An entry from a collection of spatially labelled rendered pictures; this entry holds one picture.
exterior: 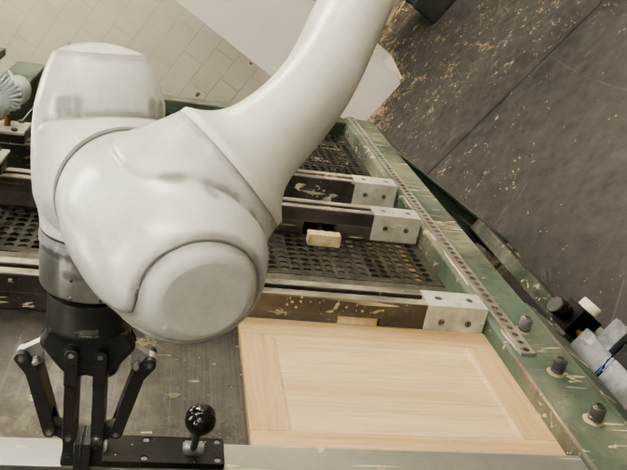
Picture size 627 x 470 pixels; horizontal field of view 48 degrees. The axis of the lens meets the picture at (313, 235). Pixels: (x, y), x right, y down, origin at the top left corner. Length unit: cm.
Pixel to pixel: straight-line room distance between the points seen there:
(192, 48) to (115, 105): 600
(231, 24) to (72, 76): 447
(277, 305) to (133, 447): 46
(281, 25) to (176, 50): 177
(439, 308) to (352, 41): 92
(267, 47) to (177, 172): 463
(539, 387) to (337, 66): 87
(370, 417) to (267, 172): 72
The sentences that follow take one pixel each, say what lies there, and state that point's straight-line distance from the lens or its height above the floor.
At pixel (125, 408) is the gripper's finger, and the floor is 156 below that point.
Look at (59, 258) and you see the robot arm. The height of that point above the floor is 170.
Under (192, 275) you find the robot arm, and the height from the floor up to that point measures 166.
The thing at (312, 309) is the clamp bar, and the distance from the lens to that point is 132.
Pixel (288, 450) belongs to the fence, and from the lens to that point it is 99.
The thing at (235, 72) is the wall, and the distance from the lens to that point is 658.
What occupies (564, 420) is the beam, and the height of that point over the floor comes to 90.
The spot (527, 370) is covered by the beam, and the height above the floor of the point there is 90.
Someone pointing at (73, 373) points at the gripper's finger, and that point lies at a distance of 69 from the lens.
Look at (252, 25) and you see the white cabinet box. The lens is 501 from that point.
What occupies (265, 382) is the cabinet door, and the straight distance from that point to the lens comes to 114.
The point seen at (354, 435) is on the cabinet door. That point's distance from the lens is 108.
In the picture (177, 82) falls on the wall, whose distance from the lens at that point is 666.
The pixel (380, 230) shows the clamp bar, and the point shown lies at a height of 99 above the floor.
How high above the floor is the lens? 176
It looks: 22 degrees down
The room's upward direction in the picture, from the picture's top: 55 degrees counter-clockwise
